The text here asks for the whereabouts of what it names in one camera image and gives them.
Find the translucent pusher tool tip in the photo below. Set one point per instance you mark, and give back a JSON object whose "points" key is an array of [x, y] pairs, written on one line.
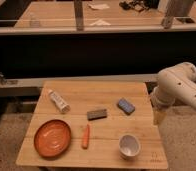
{"points": [[159, 116]]}

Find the dark grey eraser block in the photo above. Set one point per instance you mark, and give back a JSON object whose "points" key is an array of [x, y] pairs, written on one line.
{"points": [[96, 114]]}

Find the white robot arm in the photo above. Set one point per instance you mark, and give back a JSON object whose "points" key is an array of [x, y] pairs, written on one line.
{"points": [[176, 82]]}

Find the blue sponge block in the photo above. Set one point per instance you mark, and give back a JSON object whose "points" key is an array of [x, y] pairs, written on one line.
{"points": [[126, 106]]}

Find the white ceramic cup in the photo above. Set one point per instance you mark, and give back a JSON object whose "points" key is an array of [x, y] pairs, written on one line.
{"points": [[129, 146]]}

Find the orange carrot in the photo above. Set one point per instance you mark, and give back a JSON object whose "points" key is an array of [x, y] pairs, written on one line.
{"points": [[86, 136]]}

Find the white tube bottle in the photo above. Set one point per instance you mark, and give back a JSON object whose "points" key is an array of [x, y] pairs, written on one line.
{"points": [[59, 102]]}

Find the orange plate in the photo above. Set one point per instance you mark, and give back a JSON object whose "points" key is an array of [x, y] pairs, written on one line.
{"points": [[52, 138]]}

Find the white paper sheet near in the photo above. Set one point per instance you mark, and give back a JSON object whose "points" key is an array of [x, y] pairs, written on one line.
{"points": [[100, 22]]}

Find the white paper sheet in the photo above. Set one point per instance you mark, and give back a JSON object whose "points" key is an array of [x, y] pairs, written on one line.
{"points": [[100, 22], [98, 6]]}

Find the white paper sheet far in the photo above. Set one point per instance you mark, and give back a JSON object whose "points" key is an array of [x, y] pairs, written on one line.
{"points": [[98, 6]]}

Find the small clear cup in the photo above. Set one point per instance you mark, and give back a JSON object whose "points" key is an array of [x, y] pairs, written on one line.
{"points": [[34, 22]]}

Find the grey post right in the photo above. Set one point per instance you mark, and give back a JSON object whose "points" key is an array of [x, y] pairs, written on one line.
{"points": [[177, 9]]}

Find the grey vertical post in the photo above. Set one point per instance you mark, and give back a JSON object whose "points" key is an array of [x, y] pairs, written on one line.
{"points": [[78, 9]]}

